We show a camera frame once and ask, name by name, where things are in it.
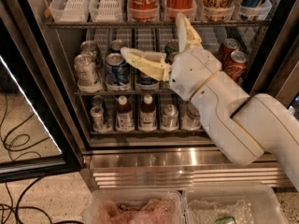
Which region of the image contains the green can front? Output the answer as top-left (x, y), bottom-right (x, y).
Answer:
top-left (165, 50), bottom-right (179, 91)

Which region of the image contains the green can in bin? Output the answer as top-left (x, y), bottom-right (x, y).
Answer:
top-left (214, 216), bottom-right (236, 224)

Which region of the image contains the clear water bottle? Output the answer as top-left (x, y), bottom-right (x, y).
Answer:
top-left (182, 102), bottom-right (201, 131)

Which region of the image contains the silver can bottom centre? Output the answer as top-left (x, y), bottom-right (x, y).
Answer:
top-left (162, 105), bottom-right (178, 131)

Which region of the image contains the brown bottle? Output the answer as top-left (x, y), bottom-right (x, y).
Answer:
top-left (139, 94), bottom-right (157, 132)
top-left (116, 95), bottom-right (135, 132)

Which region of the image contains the blue pepsi can back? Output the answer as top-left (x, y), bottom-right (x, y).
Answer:
top-left (109, 39), bottom-right (127, 53)

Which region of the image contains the blue pepsi can front left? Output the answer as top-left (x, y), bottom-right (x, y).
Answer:
top-left (106, 53), bottom-right (131, 91)

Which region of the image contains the silver can bottom back left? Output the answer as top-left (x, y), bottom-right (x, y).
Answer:
top-left (91, 95), bottom-right (105, 107)

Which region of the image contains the blue pepsi can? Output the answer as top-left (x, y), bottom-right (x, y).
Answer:
top-left (109, 39), bottom-right (127, 53)
top-left (106, 53), bottom-right (131, 91)
top-left (135, 70), bottom-right (159, 91)

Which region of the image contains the red coke can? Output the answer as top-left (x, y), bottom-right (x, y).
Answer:
top-left (165, 0), bottom-right (195, 21)
top-left (223, 50), bottom-right (248, 82)
top-left (217, 38), bottom-right (240, 63)
top-left (128, 0), bottom-right (157, 22)

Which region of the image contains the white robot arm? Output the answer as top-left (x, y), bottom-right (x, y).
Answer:
top-left (121, 13), bottom-right (299, 189)

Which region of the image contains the empty white tray far left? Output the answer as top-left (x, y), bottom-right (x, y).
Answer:
top-left (50, 0), bottom-right (90, 22)

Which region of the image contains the empty white tray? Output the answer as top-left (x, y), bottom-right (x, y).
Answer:
top-left (89, 0), bottom-right (124, 22)
top-left (50, 0), bottom-right (90, 22)

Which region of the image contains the clear bin with brown contents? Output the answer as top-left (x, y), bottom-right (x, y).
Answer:
top-left (84, 189), bottom-right (184, 224)

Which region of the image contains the open glass fridge door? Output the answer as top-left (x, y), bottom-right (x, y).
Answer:
top-left (0, 0), bottom-right (84, 182)

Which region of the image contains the silver can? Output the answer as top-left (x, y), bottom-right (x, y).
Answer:
top-left (80, 40), bottom-right (100, 62)
top-left (162, 105), bottom-right (178, 131)
top-left (74, 54), bottom-right (102, 92)
top-left (91, 95), bottom-right (105, 107)
top-left (90, 105), bottom-right (110, 133)

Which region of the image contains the brown bottle left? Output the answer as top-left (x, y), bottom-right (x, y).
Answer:
top-left (116, 95), bottom-right (135, 132)

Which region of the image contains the blue pepsi can centre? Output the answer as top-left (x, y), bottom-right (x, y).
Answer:
top-left (135, 70), bottom-right (159, 91)

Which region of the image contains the green can back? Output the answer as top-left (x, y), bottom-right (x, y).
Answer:
top-left (164, 39), bottom-right (179, 57)

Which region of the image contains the clear bin with ice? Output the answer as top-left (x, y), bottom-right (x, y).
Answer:
top-left (183, 183), bottom-right (288, 224)

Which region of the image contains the brown bottle right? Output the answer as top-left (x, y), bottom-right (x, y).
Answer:
top-left (139, 94), bottom-right (157, 132)

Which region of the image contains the silver can bottom front left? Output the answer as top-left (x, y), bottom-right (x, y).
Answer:
top-left (90, 105), bottom-right (110, 133)

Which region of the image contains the gold can top shelf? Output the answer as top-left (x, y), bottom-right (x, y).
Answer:
top-left (202, 0), bottom-right (232, 21)

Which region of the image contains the stainless steel fridge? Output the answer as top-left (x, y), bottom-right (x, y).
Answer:
top-left (14, 0), bottom-right (298, 189)

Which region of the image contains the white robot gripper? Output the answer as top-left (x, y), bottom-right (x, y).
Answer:
top-left (121, 13), bottom-right (221, 101)

